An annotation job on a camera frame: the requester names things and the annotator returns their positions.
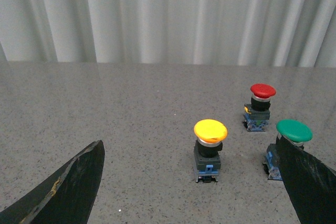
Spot white pleated curtain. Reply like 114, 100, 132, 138
1, 0, 335, 67

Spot red mushroom push button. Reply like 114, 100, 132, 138
243, 83, 276, 132

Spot green mushroom push button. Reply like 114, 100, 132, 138
263, 119, 313, 181

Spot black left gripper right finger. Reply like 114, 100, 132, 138
278, 137, 335, 223

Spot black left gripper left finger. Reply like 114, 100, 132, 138
1, 141, 105, 223

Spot yellow mushroom push button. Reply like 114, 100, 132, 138
194, 119, 228, 183

